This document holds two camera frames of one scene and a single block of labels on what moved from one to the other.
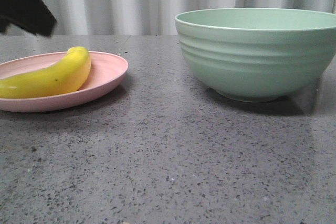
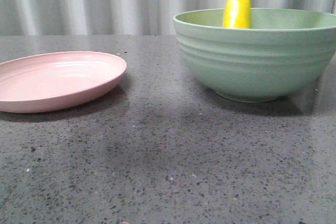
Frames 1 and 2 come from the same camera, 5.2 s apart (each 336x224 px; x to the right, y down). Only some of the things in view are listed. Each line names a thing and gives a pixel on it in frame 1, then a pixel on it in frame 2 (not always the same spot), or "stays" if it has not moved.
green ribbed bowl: x=257 y=54 stays
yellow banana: x=67 y=74 → x=237 y=13
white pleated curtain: x=148 y=3 stays
